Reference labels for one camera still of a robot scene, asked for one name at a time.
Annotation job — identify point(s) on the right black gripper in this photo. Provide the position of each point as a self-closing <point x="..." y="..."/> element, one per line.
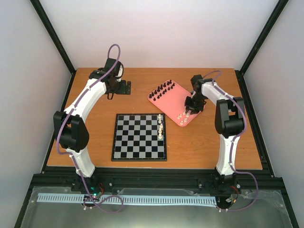
<point x="188" y="107"/>

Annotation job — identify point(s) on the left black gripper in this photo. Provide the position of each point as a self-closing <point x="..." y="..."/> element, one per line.
<point x="123" y="89"/>

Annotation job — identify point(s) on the white rook chess piece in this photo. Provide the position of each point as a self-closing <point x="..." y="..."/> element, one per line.
<point x="159" y="118"/>

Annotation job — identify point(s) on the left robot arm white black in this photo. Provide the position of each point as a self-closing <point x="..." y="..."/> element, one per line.
<point x="70" y="131"/>

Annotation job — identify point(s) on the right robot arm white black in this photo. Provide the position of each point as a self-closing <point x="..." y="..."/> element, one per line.
<point x="230" y="122"/>

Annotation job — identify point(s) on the pink plastic tray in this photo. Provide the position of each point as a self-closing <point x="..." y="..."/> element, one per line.
<point x="170" y="99"/>

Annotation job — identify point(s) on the black and silver chessboard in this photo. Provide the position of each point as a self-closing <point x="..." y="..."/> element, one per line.
<point x="136" y="138"/>

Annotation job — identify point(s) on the black aluminium frame base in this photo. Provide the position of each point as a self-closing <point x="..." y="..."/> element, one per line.
<point x="118" y="178"/>

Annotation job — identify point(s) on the left frame post black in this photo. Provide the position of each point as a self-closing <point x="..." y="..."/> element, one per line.
<point x="52" y="34"/>

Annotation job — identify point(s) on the frame post black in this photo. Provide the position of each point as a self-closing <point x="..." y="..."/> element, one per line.
<point x="52" y="34"/>
<point x="278" y="9"/>

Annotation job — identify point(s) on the right frame post black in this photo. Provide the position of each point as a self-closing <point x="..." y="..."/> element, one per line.
<point x="278" y="9"/>

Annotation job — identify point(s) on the light blue cable duct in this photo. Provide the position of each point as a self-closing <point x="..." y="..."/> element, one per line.
<point x="132" y="200"/>

